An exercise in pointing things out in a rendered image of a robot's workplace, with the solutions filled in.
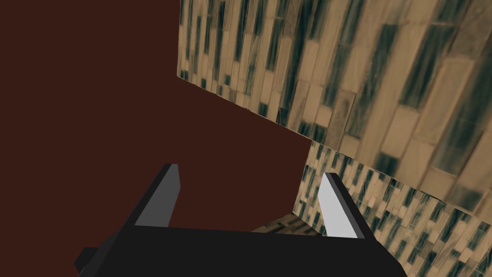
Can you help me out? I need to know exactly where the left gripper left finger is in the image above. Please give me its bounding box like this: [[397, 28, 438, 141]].
[[128, 163, 181, 228]]

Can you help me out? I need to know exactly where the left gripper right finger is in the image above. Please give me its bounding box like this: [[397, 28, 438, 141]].
[[317, 172, 377, 239]]

